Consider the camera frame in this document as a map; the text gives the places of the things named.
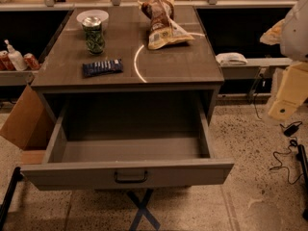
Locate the white bowl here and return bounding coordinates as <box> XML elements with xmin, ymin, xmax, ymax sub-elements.
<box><xmin>76</xmin><ymin>10</ymin><xmax>109</xmax><ymax>31</ymax></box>

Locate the blue snack bar wrapper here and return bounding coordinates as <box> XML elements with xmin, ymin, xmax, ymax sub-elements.
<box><xmin>82</xmin><ymin>59</ymin><xmax>123</xmax><ymax>78</ymax></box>

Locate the brown chip bag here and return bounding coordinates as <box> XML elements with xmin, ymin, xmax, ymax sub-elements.
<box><xmin>139</xmin><ymin>0</ymin><xmax>193</xmax><ymax>50</ymax></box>

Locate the black stand right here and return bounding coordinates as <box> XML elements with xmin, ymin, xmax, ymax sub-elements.
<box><xmin>296</xmin><ymin>144</ymin><xmax>308</xmax><ymax>220</ymax></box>

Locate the red soda can at edge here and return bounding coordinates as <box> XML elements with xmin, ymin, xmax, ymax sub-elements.
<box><xmin>0</xmin><ymin>50</ymin><xmax>14</xmax><ymax>71</ymax></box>

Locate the white pump bottle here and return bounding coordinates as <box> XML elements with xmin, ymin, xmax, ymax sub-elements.
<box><xmin>5</xmin><ymin>39</ymin><xmax>27</xmax><ymax>71</ymax></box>

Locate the open grey top drawer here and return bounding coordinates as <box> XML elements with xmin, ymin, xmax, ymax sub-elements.
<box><xmin>21</xmin><ymin>96</ymin><xmax>234</xmax><ymax>191</ymax></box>

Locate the grey cabinet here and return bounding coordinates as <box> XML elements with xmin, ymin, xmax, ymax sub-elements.
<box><xmin>30</xmin><ymin>5</ymin><xmax>225</xmax><ymax>127</ymax></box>

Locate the white folded cloth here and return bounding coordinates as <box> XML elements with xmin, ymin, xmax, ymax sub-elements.
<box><xmin>216</xmin><ymin>52</ymin><xmax>247</xmax><ymax>65</ymax></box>

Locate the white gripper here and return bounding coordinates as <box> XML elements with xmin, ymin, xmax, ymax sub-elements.
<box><xmin>260</xmin><ymin>0</ymin><xmax>308</xmax><ymax>120</ymax></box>

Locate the brown cardboard box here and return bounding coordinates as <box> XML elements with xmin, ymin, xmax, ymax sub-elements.
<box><xmin>0</xmin><ymin>86</ymin><xmax>54</xmax><ymax>150</ymax></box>

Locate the black chair leg left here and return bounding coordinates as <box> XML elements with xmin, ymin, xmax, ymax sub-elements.
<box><xmin>0</xmin><ymin>167</ymin><xmax>23</xmax><ymax>231</ymax></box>

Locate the green soda can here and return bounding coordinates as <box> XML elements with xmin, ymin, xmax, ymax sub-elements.
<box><xmin>82</xmin><ymin>16</ymin><xmax>105</xmax><ymax>54</ymax></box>

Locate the black power adapter cable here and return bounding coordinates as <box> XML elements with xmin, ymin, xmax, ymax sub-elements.
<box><xmin>269</xmin><ymin>120</ymin><xmax>304</xmax><ymax>186</ymax></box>

